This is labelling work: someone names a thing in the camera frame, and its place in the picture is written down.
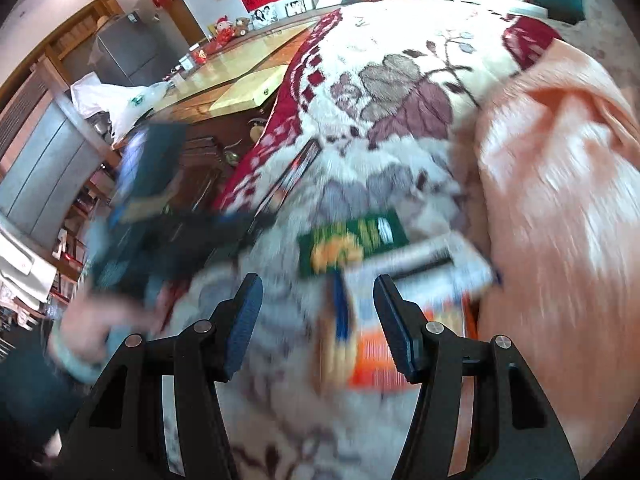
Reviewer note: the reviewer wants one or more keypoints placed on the person's left forearm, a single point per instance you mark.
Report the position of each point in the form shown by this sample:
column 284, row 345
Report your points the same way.
column 35, row 400

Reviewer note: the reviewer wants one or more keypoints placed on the grey refrigerator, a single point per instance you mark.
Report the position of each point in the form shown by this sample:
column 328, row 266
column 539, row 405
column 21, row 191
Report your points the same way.
column 127, row 50

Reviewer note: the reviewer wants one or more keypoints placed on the red plush doll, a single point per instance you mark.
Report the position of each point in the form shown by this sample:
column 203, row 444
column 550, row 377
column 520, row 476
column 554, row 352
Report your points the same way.
column 224, row 30

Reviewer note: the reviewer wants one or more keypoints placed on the tan blue snack packet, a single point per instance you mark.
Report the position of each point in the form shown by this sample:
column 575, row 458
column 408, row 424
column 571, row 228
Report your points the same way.
column 337, row 340

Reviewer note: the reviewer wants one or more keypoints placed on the white plastic bag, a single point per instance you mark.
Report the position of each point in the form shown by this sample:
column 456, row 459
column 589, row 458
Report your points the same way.
column 115, row 102

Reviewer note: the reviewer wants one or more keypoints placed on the small photo frame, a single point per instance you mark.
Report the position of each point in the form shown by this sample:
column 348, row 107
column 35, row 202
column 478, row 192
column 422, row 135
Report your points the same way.
column 263, row 16
column 295, row 8

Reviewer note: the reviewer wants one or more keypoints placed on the brown striped stick packets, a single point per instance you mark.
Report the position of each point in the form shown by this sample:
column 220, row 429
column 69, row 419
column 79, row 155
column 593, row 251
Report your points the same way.
column 297, row 170

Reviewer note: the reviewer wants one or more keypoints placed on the green snack packet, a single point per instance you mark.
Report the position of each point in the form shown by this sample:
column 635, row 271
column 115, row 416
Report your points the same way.
column 350, row 245

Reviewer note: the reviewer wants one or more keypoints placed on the person's left hand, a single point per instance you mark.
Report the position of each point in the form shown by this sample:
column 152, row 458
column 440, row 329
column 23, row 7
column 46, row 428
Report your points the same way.
column 110, row 315

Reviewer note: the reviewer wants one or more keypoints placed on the grey metal cabinet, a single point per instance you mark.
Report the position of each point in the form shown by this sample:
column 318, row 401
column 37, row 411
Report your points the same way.
column 45, row 170

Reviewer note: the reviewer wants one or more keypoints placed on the white packet with black window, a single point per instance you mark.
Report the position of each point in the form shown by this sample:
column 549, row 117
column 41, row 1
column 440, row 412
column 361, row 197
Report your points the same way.
column 430, row 260

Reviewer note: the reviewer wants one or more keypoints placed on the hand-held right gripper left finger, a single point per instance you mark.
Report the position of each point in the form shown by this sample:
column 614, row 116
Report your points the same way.
column 245, row 320

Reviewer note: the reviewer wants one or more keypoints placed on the pink blanket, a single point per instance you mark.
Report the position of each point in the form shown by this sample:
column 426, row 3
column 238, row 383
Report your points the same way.
column 560, row 210

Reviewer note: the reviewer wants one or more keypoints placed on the red floral plush blanket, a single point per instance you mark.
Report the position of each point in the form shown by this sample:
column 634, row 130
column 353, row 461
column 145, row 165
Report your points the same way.
column 400, row 110

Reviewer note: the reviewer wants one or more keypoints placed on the small red box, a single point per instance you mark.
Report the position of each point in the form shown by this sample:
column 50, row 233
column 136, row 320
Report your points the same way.
column 200, row 56

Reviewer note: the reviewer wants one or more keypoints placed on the wooden cabinet with marble top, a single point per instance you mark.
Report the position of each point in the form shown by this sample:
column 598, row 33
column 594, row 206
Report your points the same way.
column 235, row 70

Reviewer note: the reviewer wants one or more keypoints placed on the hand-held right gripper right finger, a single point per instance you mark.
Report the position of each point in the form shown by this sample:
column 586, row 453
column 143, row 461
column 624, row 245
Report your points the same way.
column 395, row 327

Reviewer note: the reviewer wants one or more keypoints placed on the brown teddy bear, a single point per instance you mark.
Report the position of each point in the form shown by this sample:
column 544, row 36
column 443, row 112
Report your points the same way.
column 241, row 26

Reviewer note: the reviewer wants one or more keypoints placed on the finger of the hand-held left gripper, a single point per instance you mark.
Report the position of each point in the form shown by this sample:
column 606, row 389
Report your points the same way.
column 240, row 225

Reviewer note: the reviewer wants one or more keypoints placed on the orange snack packet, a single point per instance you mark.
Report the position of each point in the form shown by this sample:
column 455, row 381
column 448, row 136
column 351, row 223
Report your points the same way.
column 372, row 360

